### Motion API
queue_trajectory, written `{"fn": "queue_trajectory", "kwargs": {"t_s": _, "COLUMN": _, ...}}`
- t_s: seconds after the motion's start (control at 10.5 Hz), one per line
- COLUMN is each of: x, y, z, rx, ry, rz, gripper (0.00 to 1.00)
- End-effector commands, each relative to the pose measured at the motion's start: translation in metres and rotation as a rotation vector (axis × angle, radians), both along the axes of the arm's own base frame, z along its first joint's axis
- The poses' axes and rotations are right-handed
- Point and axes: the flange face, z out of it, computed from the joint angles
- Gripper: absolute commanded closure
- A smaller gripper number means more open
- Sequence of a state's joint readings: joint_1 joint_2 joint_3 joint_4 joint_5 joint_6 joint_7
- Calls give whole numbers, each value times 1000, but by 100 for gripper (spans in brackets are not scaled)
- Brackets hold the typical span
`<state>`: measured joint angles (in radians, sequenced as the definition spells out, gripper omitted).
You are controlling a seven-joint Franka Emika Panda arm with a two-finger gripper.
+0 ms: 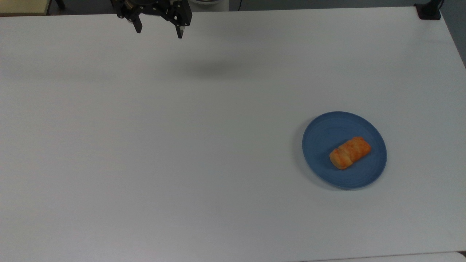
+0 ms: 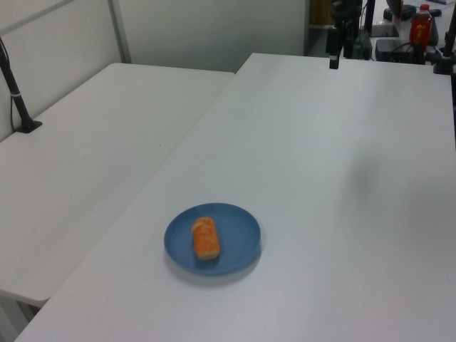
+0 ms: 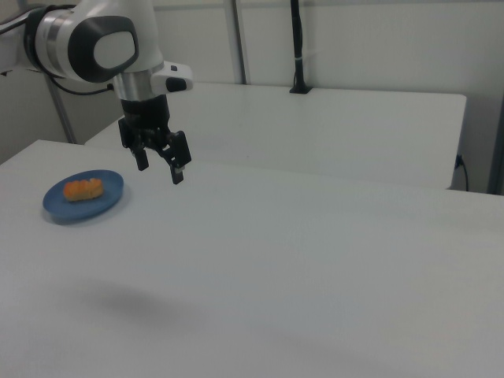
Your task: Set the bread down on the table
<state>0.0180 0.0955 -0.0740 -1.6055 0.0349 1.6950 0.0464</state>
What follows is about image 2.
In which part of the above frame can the black camera stand pole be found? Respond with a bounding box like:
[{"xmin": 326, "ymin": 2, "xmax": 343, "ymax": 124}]
[{"xmin": 0, "ymin": 35, "xmax": 43, "ymax": 135}]

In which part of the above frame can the red drink bottle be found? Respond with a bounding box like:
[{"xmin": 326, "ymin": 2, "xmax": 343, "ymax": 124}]
[{"xmin": 409, "ymin": 4, "xmax": 433, "ymax": 51}]

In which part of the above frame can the tan wooden panel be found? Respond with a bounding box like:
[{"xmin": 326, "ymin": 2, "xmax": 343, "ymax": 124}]
[{"xmin": 309, "ymin": 0, "xmax": 336, "ymax": 28}]

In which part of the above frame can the white side table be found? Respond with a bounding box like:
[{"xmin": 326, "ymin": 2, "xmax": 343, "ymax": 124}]
[{"xmin": 0, "ymin": 62, "xmax": 236, "ymax": 306}]

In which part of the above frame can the black electronics box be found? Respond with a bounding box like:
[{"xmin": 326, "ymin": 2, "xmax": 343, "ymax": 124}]
[{"xmin": 375, "ymin": 37, "xmax": 428, "ymax": 64}]

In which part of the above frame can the black clamp stand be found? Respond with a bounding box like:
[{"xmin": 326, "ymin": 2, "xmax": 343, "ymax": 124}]
[{"xmin": 432, "ymin": 29, "xmax": 456, "ymax": 76}]

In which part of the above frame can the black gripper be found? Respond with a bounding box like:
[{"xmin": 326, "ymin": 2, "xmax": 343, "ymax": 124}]
[{"xmin": 326, "ymin": 0, "xmax": 361, "ymax": 70}]

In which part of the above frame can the black upright pole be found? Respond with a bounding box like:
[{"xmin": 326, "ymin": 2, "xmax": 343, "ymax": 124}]
[{"xmin": 363, "ymin": 0, "xmax": 376, "ymax": 38}]

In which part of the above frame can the orange bread loaf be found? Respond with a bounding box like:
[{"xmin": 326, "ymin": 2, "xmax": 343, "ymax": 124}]
[{"xmin": 191, "ymin": 217, "xmax": 221, "ymax": 261}]

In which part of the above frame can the blue round plate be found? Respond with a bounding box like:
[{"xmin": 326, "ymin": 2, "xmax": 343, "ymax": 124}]
[{"xmin": 163, "ymin": 202, "xmax": 262, "ymax": 277}]

